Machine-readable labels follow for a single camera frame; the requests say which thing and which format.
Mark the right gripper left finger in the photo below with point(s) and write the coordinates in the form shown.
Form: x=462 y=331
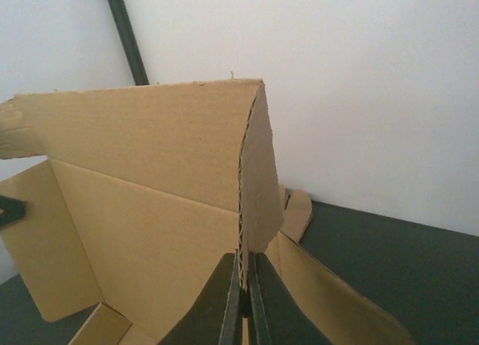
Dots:
x=215 y=316

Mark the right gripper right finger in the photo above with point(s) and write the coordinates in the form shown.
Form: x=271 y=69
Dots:
x=275 y=318

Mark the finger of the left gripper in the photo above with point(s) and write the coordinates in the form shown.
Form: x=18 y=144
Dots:
x=12 y=210

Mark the cardboard box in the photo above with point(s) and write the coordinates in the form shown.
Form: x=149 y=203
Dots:
x=140 y=193

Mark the flat cardboard blank stack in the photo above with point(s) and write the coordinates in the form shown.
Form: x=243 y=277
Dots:
x=298 y=211

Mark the left black frame post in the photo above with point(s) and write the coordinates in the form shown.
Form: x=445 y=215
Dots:
x=127 y=37

